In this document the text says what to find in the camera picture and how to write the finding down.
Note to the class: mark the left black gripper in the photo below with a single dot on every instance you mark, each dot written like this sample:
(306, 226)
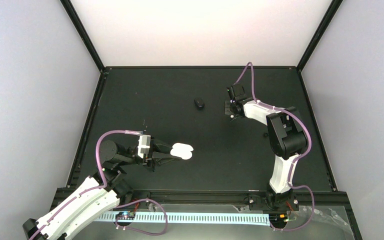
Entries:
(155, 154)

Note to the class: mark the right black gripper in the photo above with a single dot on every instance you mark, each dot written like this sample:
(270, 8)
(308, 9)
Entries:
(226, 110)

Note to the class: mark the white earbud charging case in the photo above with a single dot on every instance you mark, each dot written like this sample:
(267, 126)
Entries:
(182, 151)

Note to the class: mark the black oval object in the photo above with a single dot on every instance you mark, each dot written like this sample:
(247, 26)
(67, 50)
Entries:
(199, 103)

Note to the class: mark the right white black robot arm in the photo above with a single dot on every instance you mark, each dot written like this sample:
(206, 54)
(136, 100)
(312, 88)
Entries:
(288, 137)

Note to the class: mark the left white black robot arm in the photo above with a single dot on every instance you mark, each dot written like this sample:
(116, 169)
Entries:
(105, 190)

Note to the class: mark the clear plastic sheet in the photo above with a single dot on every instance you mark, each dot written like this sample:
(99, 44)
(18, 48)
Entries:
(319, 223)

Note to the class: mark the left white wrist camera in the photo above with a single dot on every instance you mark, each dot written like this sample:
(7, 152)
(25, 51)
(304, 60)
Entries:
(144, 145)

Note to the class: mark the white slotted cable duct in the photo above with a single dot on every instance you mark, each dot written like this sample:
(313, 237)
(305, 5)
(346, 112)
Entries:
(258, 219)

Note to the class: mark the black front mounting rail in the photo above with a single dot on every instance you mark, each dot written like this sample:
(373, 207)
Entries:
(252, 198)

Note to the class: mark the right black frame post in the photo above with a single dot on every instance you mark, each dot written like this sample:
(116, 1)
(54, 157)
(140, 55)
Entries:
(318, 34)

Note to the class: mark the black frame post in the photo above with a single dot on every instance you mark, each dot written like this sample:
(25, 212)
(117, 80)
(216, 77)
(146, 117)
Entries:
(318, 34)
(82, 32)

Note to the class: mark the left black frame post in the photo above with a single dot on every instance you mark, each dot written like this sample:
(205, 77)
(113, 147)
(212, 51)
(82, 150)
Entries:
(82, 32)

